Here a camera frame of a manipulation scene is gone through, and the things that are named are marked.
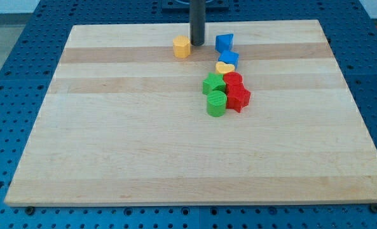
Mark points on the blue cube block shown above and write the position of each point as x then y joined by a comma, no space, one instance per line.
229,57

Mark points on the blue triangle block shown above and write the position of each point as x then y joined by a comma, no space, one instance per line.
224,42

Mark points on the green cylinder block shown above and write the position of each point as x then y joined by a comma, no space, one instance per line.
216,103

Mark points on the green star block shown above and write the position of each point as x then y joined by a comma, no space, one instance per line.
213,82

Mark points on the red star block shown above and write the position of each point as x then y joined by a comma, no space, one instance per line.
238,97

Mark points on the wooden board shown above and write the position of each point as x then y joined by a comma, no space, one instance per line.
124,122

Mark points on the red cylinder block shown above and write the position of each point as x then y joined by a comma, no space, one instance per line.
232,78

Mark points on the yellow heart block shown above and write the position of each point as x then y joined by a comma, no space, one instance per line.
223,68

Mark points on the yellow hexagon block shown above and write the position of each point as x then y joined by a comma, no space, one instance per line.
181,46

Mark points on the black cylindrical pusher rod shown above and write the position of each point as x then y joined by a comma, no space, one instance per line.
197,10

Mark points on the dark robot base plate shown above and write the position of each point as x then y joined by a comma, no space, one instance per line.
178,5

